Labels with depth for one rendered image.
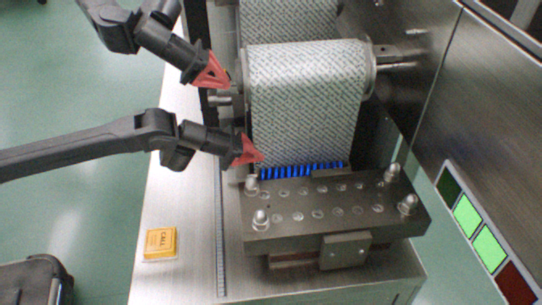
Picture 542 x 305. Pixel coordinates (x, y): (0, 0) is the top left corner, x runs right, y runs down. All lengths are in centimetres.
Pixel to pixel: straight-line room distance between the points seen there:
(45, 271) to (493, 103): 172
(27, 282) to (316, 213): 137
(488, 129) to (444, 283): 149
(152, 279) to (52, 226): 151
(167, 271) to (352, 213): 43
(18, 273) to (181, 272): 114
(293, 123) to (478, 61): 37
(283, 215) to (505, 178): 41
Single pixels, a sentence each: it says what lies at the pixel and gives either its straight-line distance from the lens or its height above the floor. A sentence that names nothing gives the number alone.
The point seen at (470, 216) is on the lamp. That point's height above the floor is 119.
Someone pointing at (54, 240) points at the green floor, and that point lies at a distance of 228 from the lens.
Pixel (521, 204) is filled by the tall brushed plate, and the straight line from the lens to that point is 58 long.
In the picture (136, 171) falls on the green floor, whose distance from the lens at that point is 244.
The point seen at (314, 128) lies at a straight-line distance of 81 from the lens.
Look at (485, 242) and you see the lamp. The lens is 64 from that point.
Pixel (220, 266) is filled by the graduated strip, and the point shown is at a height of 90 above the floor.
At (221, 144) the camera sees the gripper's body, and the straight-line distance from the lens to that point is 78.
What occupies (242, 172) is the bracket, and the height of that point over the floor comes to 94.
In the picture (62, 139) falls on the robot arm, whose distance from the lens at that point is 80.
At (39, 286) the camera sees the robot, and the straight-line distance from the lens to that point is 184.
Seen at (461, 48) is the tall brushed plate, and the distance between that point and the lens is 66.
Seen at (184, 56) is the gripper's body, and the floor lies 131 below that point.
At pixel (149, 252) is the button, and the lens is 90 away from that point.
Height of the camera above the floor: 166
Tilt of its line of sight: 43 degrees down
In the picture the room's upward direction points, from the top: straight up
